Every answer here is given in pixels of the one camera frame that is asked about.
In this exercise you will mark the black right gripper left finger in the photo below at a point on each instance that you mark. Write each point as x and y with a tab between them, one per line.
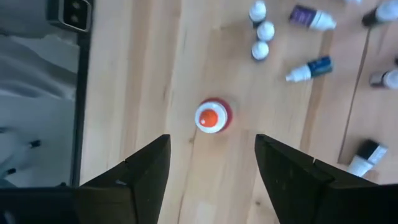
146	180

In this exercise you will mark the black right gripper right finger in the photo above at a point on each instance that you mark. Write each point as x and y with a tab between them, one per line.
286	180

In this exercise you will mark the small black-labelled dropper bottle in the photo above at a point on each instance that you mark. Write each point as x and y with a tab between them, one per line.
367	157

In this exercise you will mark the red bottle with orange tip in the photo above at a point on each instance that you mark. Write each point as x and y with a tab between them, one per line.
213	116

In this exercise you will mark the small white-capped dropper bottle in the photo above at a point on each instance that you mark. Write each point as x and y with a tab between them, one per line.
388	79
385	12
265	31
260	50
258	12

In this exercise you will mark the small purple dropper bottle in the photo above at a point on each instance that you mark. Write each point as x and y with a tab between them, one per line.
311	18

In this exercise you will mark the black socket box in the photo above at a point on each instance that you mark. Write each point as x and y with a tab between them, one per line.
70	14

